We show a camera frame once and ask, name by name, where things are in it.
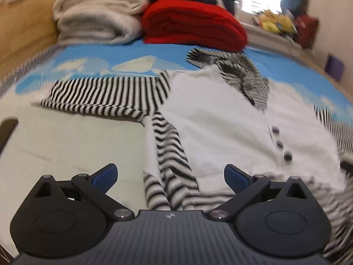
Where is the beige folded blanket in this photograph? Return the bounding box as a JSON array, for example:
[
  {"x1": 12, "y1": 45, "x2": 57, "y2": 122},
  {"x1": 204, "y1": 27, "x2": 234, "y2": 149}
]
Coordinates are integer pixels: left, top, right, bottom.
[{"x1": 52, "y1": 0, "x2": 151, "y2": 46}]

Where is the black phone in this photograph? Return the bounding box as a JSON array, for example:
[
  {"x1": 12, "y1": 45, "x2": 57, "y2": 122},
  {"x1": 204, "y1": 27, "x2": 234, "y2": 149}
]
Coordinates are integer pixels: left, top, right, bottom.
[{"x1": 0, "y1": 118, "x2": 19, "y2": 155}]

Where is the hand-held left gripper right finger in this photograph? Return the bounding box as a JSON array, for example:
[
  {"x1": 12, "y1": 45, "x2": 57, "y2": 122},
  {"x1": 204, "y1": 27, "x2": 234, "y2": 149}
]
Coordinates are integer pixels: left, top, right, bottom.
[{"x1": 207, "y1": 164, "x2": 315, "y2": 222}]

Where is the purple box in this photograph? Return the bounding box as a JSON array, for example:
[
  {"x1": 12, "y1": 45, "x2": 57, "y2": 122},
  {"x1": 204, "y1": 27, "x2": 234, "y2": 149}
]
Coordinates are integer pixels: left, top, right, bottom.
[{"x1": 325, "y1": 55, "x2": 345, "y2": 82}]

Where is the blue white printed bed sheet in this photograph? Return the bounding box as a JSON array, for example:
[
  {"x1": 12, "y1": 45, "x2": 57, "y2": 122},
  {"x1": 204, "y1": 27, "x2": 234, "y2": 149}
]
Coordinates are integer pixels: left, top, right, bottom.
[{"x1": 0, "y1": 43, "x2": 353, "y2": 265}]

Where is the red folded blanket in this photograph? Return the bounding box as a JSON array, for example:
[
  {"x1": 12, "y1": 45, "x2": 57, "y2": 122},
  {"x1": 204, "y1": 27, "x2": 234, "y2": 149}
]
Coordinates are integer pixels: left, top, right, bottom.
[{"x1": 142, "y1": 0, "x2": 248, "y2": 53}]

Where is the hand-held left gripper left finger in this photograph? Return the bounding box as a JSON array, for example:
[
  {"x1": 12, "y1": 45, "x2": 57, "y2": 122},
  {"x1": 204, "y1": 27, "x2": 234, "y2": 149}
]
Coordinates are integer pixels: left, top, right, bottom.
[{"x1": 32, "y1": 163, "x2": 135, "y2": 222}]

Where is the black white striped garment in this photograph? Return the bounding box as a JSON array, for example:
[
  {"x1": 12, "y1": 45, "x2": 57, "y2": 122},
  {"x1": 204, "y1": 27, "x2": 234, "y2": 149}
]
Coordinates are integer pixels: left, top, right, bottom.
[{"x1": 41, "y1": 48, "x2": 353, "y2": 263}]

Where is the red bag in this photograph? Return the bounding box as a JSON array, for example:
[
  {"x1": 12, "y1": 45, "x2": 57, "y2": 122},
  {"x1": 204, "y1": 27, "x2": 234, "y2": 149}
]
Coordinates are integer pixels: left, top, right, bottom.
[{"x1": 294, "y1": 14, "x2": 319, "y2": 49}]

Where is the yellow plush toy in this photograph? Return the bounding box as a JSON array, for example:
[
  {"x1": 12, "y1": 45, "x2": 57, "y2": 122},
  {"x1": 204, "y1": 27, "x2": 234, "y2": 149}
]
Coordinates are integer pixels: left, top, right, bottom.
[{"x1": 255, "y1": 9, "x2": 297, "y2": 35}]

